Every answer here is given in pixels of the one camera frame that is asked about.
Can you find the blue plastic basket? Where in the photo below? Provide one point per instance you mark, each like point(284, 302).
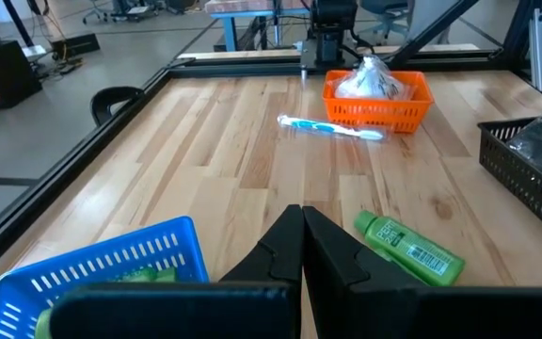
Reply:
point(111, 256)

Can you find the black computer tower red lights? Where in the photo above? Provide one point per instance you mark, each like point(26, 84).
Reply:
point(7, 75)

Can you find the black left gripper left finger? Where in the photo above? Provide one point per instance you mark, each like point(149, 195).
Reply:
point(282, 263)

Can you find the silver aluminium post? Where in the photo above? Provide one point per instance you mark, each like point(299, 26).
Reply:
point(540, 47)

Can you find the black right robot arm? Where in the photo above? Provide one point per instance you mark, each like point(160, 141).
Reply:
point(329, 28)

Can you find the clear bag of cotton balls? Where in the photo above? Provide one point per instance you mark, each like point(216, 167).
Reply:
point(370, 80)

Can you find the office chair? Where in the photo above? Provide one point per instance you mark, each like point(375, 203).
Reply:
point(384, 11)
point(99, 9)

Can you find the toothbrush in clear bag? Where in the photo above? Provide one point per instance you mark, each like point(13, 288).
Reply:
point(329, 127)

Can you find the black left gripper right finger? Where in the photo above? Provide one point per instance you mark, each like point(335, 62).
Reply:
point(332, 263)

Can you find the black floor box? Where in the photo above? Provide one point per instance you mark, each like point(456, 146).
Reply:
point(75, 44)

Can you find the orange plastic basket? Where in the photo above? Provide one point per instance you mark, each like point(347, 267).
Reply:
point(379, 113)

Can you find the small green shampoo bottle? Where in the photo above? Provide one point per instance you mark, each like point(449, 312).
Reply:
point(407, 252)
point(146, 275)
point(43, 325)

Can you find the black plastic basket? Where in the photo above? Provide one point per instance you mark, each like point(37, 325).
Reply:
point(525, 193)

